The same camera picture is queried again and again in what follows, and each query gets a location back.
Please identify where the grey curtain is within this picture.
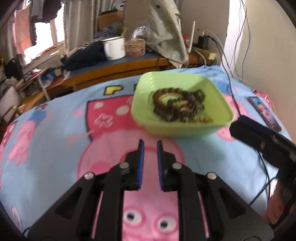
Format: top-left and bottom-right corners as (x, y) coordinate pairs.
(64, 0), (125, 55)

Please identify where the dark clothes pile on desk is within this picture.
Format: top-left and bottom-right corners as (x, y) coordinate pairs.
(61, 39), (106, 71)

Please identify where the black cable on bed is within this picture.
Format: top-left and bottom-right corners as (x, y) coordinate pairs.
(214, 37), (278, 207)

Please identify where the cardboard box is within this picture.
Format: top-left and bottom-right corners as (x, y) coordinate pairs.
(96, 11), (123, 31)

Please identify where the smartphone with lit screen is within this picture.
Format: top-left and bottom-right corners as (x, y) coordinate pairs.
(247, 96), (282, 133)

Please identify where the grey-green draped cloth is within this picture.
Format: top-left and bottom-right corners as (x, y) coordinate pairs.
(123, 1), (189, 68)

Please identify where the right hand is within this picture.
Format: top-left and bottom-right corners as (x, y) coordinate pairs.
(262, 181), (292, 225)

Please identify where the black power adapter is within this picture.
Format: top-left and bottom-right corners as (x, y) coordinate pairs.
(197, 35), (209, 50)

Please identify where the Peppa Pig blue bedsheet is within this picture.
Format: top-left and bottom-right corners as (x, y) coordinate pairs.
(1, 66), (295, 240)

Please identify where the white enamel mug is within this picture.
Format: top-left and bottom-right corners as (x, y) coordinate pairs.
(102, 37), (126, 60)

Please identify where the brown bead bracelet pile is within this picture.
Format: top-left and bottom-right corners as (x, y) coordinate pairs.
(151, 87), (206, 123)

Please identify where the wooden blue-top desk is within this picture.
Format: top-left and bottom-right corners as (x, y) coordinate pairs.
(62, 52), (218, 92)

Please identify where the green plastic basket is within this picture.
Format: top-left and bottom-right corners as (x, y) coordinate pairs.
(131, 72), (234, 137)

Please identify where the white storage bin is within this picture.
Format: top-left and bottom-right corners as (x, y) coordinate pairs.
(0, 86), (21, 123)

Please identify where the pink hanging garment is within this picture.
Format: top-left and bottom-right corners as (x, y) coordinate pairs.
(15, 7), (33, 54)

